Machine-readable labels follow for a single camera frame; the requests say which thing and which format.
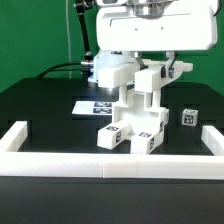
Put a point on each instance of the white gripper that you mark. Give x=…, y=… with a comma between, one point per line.
x=156, y=25

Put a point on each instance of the white chair back bar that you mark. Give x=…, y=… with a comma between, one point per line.
x=150, y=80

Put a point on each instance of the white chair seat part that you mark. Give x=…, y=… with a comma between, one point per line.
x=141, y=110

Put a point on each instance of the white tag sheet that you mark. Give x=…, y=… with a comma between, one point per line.
x=93, y=108

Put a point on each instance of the black camera stand pole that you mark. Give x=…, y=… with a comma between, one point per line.
x=81, y=7

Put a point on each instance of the white U-shaped fence frame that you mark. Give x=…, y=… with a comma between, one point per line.
x=14, y=162

